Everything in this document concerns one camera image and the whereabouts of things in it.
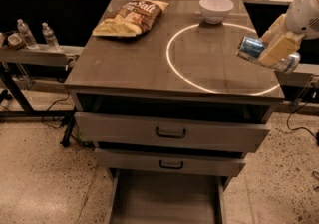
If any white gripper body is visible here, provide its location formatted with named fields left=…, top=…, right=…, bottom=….
left=285, top=0, right=319, bottom=40

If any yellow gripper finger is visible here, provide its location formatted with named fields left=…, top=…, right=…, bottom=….
left=260, top=14, right=286, bottom=45
left=258, top=32, right=304, bottom=66

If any red bull can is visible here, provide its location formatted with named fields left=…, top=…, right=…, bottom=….
left=236, top=36, right=301, bottom=73

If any grey drawer cabinet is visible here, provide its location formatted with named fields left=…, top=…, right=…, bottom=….
left=64, top=0, right=285, bottom=224

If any open bottom drawer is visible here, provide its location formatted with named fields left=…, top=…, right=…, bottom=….
left=104, top=169, right=226, bottom=224

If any white bowl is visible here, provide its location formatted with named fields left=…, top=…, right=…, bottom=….
left=199, top=0, right=234, bottom=24

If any chips bag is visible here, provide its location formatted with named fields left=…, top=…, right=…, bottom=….
left=93, top=0, right=168, bottom=38

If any grey side bench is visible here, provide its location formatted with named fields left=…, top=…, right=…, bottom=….
left=0, top=45, right=83, bottom=67

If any right water bottle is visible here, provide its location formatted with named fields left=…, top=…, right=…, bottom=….
left=42, top=23, right=61, bottom=52

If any water bottle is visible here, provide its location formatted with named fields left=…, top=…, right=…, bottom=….
left=17, top=19, right=39, bottom=49
left=42, top=23, right=61, bottom=52

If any left water bottle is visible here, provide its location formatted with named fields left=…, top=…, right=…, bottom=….
left=17, top=19, right=39, bottom=49

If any small round container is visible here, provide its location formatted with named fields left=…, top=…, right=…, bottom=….
left=2, top=31, right=25, bottom=50

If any black floor cable right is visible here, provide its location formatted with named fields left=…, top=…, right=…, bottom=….
left=286, top=101, right=319, bottom=146

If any black floor cable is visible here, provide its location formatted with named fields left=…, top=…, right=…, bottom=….
left=40, top=92, right=73, bottom=131
left=286, top=101, right=319, bottom=146

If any top drawer with handle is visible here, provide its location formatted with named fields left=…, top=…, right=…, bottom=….
left=75, top=112, right=270, bottom=152

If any drawer with handle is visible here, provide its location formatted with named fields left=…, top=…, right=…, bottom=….
left=95, top=148, right=245, bottom=177
left=75, top=112, right=270, bottom=152

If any middle drawer with handle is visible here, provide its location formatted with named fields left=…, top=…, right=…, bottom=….
left=95, top=148, right=245, bottom=177

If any black floor cable left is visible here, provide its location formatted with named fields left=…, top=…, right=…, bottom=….
left=40, top=92, right=73, bottom=131

